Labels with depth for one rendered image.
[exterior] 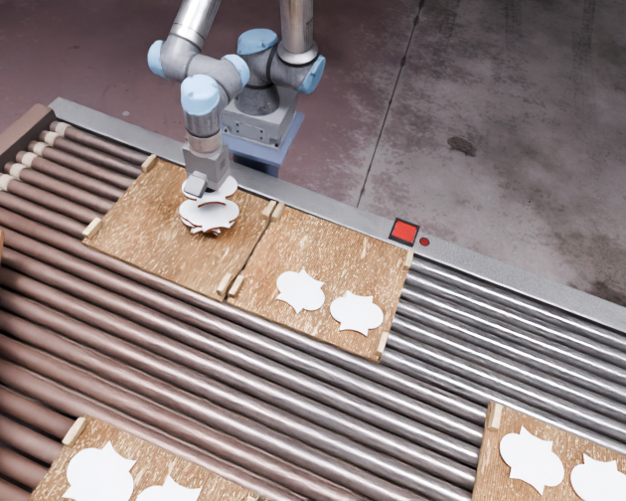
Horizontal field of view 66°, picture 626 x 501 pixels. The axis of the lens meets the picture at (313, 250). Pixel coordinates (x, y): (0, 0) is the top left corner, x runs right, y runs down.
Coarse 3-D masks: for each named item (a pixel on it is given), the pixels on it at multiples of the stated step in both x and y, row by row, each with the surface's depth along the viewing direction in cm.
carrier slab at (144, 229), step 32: (160, 160) 145; (128, 192) 138; (160, 192) 139; (128, 224) 131; (160, 224) 133; (256, 224) 136; (128, 256) 126; (160, 256) 127; (192, 256) 128; (224, 256) 129; (192, 288) 123
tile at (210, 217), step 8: (192, 208) 128; (200, 208) 128; (208, 208) 129; (216, 208) 129; (224, 208) 129; (232, 208) 130; (192, 216) 127; (200, 216) 127; (208, 216) 127; (216, 216) 128; (224, 216) 128; (232, 216) 128; (192, 224) 126; (200, 224) 126; (208, 224) 126; (216, 224) 126; (224, 224) 126
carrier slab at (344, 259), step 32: (288, 224) 137; (320, 224) 138; (256, 256) 130; (288, 256) 131; (320, 256) 132; (352, 256) 133; (384, 256) 134; (256, 288) 124; (320, 288) 126; (352, 288) 127; (384, 288) 128; (288, 320) 120; (320, 320) 121; (384, 320) 123; (352, 352) 118
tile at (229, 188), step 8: (184, 184) 121; (224, 184) 122; (232, 184) 122; (184, 192) 119; (216, 192) 120; (224, 192) 121; (232, 192) 121; (192, 200) 120; (200, 200) 119; (208, 200) 119; (216, 200) 119; (224, 200) 119
